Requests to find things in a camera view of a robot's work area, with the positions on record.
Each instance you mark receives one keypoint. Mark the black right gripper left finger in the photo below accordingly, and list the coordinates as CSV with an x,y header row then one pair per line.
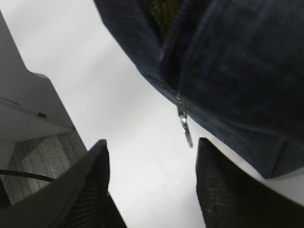
x,y
79,198

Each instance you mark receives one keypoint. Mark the navy blue lunch bag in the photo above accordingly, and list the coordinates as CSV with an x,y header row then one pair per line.
x,y
236,67

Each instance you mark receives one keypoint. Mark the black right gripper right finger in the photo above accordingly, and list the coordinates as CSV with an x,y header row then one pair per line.
x,y
230,198

